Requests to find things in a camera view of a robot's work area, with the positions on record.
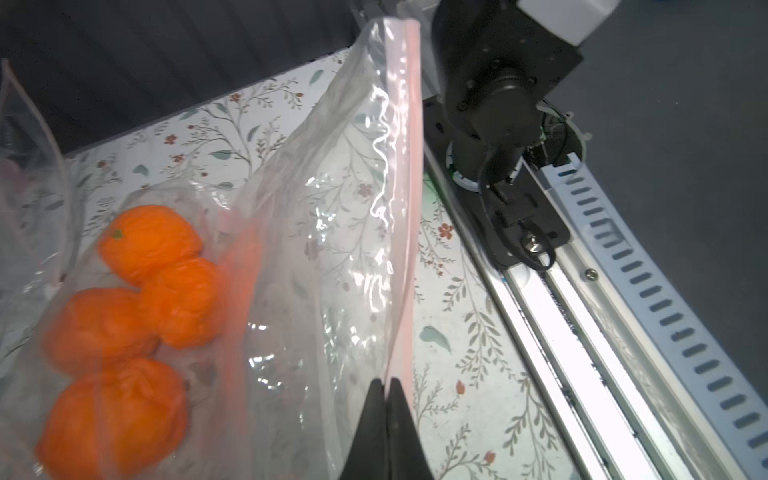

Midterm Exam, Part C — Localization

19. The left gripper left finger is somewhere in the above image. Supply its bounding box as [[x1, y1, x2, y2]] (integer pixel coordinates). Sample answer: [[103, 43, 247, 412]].
[[339, 379, 389, 480]]

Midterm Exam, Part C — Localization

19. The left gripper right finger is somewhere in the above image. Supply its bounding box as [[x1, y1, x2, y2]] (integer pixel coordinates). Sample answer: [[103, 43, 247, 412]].
[[386, 378, 434, 480]]

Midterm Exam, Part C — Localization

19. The clear zip-top bag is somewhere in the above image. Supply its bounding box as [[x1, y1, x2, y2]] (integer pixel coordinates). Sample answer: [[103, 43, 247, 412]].
[[1, 17, 424, 479], [1, 59, 82, 361]]

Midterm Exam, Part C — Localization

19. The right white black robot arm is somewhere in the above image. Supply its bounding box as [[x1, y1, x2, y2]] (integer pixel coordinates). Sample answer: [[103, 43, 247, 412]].
[[431, 1, 618, 184]]

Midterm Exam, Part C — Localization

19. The orange bag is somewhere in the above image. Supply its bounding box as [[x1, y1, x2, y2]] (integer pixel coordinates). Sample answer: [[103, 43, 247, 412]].
[[43, 288, 160, 377], [139, 257, 220, 349], [36, 358, 189, 479]]

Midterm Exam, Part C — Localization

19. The orange in rear bag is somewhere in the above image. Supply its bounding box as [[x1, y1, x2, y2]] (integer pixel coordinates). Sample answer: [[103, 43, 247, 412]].
[[97, 205, 204, 286]]

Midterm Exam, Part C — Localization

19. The aluminium linear rail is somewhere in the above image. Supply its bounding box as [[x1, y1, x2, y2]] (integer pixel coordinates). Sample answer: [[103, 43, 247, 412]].
[[425, 153, 767, 479]]

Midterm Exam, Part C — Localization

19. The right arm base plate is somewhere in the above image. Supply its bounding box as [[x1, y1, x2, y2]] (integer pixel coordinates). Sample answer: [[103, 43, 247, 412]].
[[423, 97, 574, 270]]

